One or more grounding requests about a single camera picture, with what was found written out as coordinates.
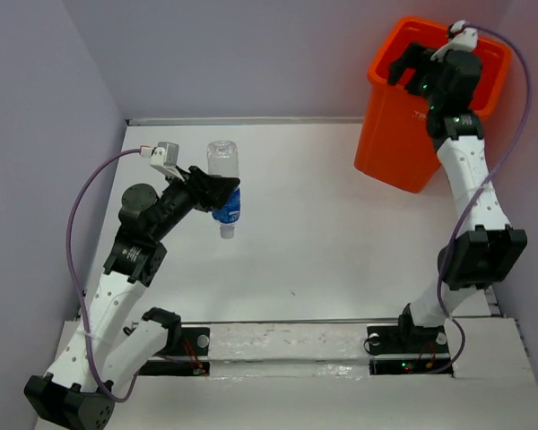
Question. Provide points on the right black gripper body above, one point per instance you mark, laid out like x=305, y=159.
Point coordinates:
x=431, y=96

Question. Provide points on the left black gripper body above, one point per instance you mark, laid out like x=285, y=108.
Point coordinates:
x=180, y=199

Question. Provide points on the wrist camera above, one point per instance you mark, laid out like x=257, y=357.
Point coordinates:
x=462, y=36
x=164, y=158

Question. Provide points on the blue-label bottle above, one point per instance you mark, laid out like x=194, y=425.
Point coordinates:
x=223, y=161

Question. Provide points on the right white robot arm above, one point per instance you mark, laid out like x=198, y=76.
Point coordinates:
x=483, y=247

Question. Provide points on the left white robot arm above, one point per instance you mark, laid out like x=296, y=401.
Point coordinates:
x=94, y=372

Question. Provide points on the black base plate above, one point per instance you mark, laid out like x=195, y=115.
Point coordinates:
x=390, y=353
x=189, y=358

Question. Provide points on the orange plastic bin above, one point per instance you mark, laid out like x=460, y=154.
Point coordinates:
x=394, y=146

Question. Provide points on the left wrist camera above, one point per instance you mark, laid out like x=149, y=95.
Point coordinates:
x=164, y=158

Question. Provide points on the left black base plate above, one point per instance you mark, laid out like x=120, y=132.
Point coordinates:
x=189, y=358

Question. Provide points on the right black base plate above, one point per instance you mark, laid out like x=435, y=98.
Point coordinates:
x=390, y=353

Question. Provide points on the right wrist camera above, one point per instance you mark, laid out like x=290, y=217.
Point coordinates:
x=462, y=36

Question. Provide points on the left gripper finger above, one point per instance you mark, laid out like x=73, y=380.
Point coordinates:
x=214, y=198
x=197, y=178

